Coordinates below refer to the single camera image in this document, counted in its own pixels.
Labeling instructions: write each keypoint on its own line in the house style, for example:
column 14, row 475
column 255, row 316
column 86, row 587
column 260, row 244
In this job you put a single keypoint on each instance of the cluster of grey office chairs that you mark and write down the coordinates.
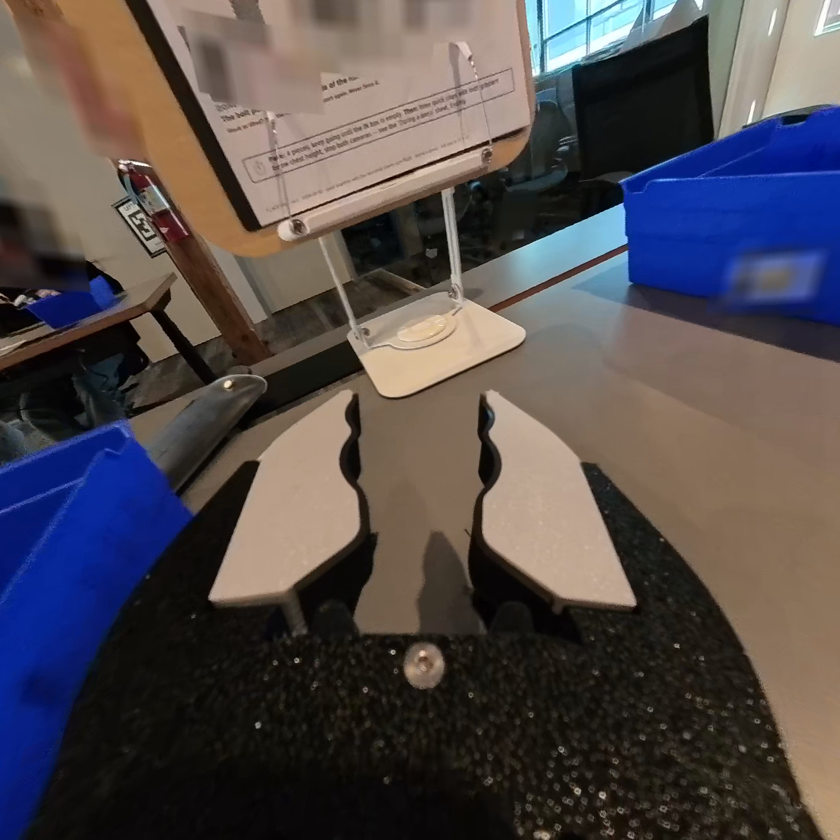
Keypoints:
column 525, row 157

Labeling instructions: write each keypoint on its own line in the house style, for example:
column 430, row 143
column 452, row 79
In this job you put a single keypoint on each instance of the black backing board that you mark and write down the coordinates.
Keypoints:
column 220, row 164

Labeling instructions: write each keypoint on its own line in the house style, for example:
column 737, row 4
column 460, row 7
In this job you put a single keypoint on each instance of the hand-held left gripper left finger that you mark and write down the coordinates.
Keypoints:
column 295, row 512

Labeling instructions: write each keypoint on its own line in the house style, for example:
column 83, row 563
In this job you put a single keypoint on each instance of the dark framed window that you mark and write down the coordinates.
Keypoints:
column 590, row 33

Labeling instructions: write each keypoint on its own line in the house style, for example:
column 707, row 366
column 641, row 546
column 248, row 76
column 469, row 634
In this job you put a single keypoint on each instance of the small blue bin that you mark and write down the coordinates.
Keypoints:
column 65, row 308

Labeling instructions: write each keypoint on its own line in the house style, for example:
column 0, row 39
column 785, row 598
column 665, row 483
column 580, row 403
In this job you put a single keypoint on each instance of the black mesh office chair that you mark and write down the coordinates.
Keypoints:
column 643, row 111

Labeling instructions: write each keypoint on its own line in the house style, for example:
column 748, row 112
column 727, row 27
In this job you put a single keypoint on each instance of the blue plastic bin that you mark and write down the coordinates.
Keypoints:
column 65, row 558
column 689, row 216

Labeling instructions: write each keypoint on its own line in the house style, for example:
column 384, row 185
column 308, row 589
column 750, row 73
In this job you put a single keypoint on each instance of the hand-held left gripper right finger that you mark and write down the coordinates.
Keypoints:
column 551, row 518

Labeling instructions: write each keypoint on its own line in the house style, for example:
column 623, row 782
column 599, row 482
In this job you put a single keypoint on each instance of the red fire extinguisher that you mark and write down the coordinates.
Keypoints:
column 157, row 207

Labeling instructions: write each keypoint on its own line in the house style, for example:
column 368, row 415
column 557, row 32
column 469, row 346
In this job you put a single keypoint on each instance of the printed instruction sheet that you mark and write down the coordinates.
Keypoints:
column 367, row 151

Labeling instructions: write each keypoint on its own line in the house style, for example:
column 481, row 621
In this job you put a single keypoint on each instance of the wooden side table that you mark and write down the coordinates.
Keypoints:
column 131, row 302

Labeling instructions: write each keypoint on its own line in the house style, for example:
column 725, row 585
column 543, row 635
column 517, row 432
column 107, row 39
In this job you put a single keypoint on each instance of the grey metal clamp lever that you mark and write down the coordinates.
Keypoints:
column 197, row 420

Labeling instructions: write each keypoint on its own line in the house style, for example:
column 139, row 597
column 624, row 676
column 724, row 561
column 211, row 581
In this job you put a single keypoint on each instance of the black white marker sign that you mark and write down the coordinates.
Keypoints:
column 134, row 229

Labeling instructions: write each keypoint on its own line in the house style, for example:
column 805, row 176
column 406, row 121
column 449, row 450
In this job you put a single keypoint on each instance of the brown wooden post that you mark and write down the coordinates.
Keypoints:
column 216, row 295

